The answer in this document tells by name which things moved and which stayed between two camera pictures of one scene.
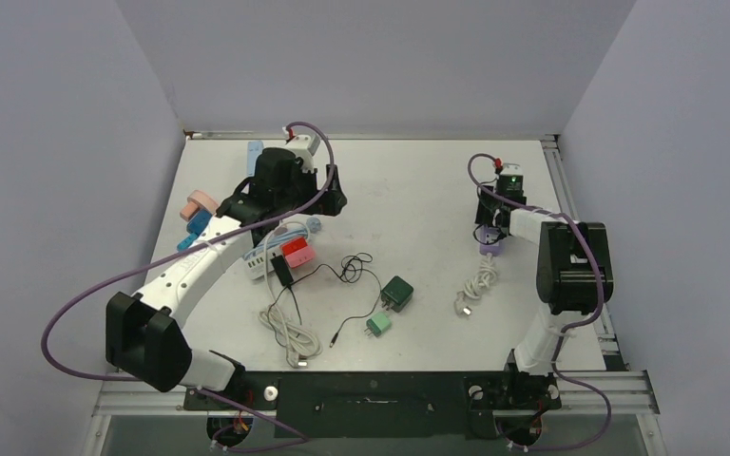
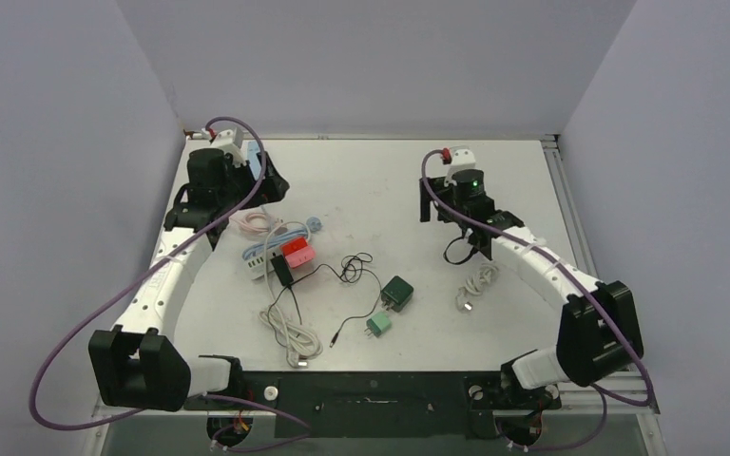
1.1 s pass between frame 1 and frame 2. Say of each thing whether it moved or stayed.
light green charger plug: stayed
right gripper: moved
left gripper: moved
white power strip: stayed
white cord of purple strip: stayed
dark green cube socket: stayed
